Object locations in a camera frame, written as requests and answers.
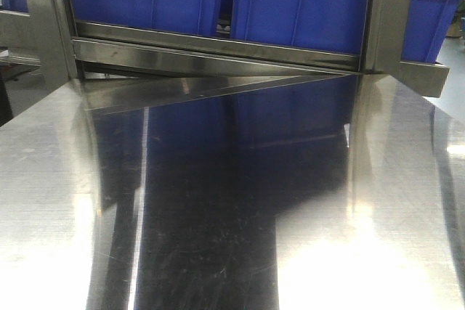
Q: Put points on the stainless steel shelf rack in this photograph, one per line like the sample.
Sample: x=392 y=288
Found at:
x=49 y=37

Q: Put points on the blue plastic bin right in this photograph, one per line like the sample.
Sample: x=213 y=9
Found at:
x=338 y=25

